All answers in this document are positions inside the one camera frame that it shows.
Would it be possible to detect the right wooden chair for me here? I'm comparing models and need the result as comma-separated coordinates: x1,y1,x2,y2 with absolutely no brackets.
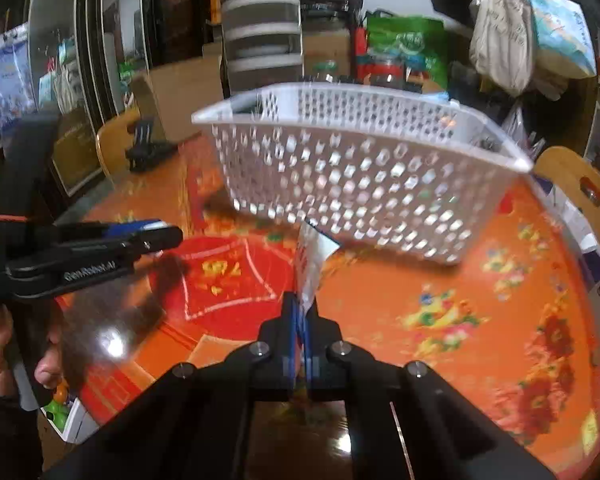
534,146,600,243

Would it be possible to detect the cardboard box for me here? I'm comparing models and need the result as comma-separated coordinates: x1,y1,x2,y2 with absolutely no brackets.
130,55,223,144

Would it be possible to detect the blue white hanging packet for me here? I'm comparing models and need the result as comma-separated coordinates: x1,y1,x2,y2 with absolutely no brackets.
0,22,36,136

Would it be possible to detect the beige canvas tote bag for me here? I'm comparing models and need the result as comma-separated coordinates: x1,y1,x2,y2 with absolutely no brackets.
469,0,535,98

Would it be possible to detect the dark mirrored wardrobe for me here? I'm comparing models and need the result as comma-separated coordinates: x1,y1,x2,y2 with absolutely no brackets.
0,0,219,197

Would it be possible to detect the wooden chair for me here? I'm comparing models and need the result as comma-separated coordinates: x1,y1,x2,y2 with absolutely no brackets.
96,106,140,181
534,146,600,243

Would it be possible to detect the left wooden chair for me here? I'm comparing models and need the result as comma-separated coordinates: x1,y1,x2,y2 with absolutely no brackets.
96,106,140,181

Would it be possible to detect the blue white open box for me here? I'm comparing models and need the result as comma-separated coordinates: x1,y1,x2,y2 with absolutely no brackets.
529,174,600,284

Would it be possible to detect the blue illustrated paper bag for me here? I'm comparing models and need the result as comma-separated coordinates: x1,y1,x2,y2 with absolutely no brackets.
528,0,597,79

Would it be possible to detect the red lidded glass jar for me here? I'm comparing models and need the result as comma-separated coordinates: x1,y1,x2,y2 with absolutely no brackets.
356,54,405,84

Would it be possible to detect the orange red floral tablecloth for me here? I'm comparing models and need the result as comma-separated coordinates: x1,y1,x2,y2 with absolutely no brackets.
65,138,600,479

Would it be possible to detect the clear plastic sachet packet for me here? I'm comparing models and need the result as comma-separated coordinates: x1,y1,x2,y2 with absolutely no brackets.
294,222,340,314

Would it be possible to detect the green shopping bag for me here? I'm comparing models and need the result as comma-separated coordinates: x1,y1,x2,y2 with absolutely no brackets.
365,10,449,90

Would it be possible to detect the white perforated plastic basket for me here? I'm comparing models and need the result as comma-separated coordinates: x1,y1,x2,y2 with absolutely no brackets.
192,82,533,266

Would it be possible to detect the white stacked drawer tower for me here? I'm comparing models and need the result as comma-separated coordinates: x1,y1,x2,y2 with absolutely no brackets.
220,0,303,96

